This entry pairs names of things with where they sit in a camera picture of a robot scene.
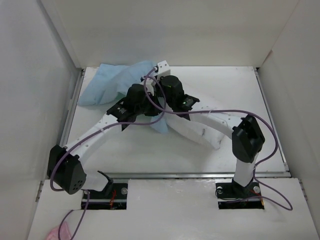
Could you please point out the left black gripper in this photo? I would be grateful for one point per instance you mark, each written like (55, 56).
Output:
(155, 111)

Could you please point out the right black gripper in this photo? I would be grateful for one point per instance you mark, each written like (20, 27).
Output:
(159, 83)

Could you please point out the light blue pillowcase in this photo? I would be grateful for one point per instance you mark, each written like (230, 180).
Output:
(112, 82)

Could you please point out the white pillow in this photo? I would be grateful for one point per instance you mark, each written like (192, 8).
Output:
(195, 131)

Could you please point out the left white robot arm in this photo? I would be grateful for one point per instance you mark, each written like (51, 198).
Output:
(66, 163)

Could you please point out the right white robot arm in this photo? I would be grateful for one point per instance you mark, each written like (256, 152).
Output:
(198, 121)

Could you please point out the pink cloth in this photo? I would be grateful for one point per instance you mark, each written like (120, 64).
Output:
(60, 232)

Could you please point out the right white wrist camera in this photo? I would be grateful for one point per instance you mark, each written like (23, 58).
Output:
(162, 69)

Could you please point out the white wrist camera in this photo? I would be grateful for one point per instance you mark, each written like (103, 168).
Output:
(162, 69)
(149, 84)

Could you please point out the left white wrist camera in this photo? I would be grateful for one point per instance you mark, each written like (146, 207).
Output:
(149, 84)

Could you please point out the aluminium front rail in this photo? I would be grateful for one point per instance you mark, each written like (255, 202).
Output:
(205, 175)

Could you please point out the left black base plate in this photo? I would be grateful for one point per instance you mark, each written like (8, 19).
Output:
(114, 199)

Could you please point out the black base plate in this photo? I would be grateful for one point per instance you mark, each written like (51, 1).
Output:
(114, 199)
(232, 196)

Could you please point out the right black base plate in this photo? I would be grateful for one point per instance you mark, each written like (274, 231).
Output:
(232, 196)

